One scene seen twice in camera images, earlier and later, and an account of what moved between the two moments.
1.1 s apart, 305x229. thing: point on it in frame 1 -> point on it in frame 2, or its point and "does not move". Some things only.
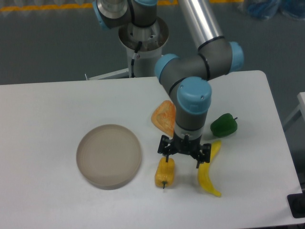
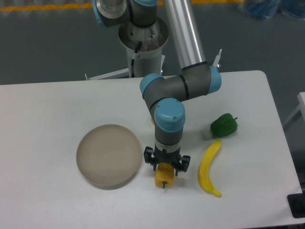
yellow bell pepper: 165,172 does not move
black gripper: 192,146 -> 163,156
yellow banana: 204,169 does not move
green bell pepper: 224,126 does not move
